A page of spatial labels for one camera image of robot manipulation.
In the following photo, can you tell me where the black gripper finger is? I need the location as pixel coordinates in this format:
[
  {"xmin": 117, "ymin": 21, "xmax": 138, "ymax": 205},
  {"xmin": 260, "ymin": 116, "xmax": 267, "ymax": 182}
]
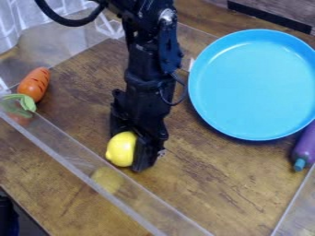
[
  {"xmin": 130, "ymin": 135, "xmax": 165, "ymax": 172},
  {"xmin": 109, "ymin": 115, "xmax": 133, "ymax": 136}
]

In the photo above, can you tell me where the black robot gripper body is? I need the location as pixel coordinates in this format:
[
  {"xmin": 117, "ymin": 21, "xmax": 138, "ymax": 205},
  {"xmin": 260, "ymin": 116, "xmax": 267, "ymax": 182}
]
[{"xmin": 110, "ymin": 71, "xmax": 175, "ymax": 140}]

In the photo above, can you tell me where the yellow toy lemon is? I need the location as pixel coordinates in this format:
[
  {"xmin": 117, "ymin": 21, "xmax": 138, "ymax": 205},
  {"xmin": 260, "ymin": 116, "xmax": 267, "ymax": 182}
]
[{"xmin": 104, "ymin": 132, "xmax": 136, "ymax": 167}]

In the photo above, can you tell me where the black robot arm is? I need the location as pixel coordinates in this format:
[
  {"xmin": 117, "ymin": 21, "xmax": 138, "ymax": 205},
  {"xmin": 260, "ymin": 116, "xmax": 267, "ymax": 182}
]
[{"xmin": 100, "ymin": 0, "xmax": 183, "ymax": 172}]

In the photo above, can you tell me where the round blue plastic tray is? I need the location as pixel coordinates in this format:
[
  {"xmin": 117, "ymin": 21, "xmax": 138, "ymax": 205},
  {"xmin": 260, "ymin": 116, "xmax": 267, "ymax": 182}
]
[{"xmin": 188, "ymin": 29, "xmax": 315, "ymax": 141}]

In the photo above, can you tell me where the orange toy carrot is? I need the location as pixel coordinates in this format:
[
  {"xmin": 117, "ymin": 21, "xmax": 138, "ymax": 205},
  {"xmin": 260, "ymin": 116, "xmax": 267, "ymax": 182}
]
[{"xmin": 2, "ymin": 67, "xmax": 50, "ymax": 112}]

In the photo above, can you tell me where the purple toy eggplant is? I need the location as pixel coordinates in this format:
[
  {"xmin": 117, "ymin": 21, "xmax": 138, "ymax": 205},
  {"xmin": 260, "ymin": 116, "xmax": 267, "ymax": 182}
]
[{"xmin": 291, "ymin": 121, "xmax": 315, "ymax": 171}]

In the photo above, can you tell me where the grey patterned curtain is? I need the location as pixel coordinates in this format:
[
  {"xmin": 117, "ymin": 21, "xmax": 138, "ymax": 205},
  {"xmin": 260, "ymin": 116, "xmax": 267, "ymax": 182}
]
[{"xmin": 0, "ymin": 0, "xmax": 100, "ymax": 55}]

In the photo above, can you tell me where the dark wooden board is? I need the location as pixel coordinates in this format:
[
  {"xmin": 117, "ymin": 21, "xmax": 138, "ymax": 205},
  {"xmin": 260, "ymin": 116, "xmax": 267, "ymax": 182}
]
[{"xmin": 228, "ymin": 0, "xmax": 315, "ymax": 36}]

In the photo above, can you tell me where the clear acrylic barrier wall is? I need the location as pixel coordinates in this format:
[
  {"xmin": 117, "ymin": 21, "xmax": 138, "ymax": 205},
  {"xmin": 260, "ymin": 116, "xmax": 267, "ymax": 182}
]
[{"xmin": 0, "ymin": 2, "xmax": 315, "ymax": 236}]

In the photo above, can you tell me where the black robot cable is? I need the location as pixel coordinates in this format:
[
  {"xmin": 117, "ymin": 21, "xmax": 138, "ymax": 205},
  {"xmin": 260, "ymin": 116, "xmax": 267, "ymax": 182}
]
[{"xmin": 33, "ymin": 0, "xmax": 108, "ymax": 28}]

